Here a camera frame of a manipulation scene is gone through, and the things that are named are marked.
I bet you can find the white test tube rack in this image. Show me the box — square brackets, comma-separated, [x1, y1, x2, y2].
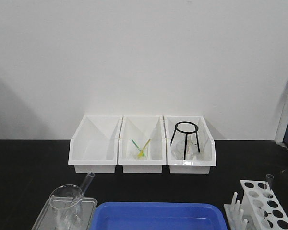
[224, 180, 288, 230]

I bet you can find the white storage bin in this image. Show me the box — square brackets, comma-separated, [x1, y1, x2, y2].
[164, 115, 216, 174]
[118, 115, 167, 173]
[68, 115, 123, 173]

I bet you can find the clear glass beaker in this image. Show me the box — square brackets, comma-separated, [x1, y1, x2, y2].
[48, 184, 84, 230]

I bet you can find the right white storage bin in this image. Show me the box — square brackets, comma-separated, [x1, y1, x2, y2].
[164, 115, 216, 174]

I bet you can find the green plastic spatula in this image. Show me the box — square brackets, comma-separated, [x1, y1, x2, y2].
[131, 139, 144, 157]

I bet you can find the small clear test tube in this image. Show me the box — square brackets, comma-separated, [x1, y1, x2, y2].
[264, 174, 274, 193]

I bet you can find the blue plastic tray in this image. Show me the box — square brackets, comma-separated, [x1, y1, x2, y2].
[90, 202, 227, 230]

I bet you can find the left white storage bin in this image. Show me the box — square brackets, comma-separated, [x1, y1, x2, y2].
[68, 115, 123, 173]

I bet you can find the grey metal tray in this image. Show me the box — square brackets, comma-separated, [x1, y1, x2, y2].
[32, 198, 97, 230]

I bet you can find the black wire tripod stand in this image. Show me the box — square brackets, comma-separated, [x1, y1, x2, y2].
[170, 121, 201, 155]

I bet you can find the yellow plastic spatula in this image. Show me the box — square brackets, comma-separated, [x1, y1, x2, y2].
[137, 139, 151, 158]

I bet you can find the large clear test tube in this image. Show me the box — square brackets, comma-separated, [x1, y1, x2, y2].
[70, 172, 95, 207]

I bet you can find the middle white storage bin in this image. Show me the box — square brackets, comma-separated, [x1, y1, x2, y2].
[118, 115, 167, 173]

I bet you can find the clear glass flask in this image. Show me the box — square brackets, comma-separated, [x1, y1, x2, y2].
[172, 140, 199, 160]

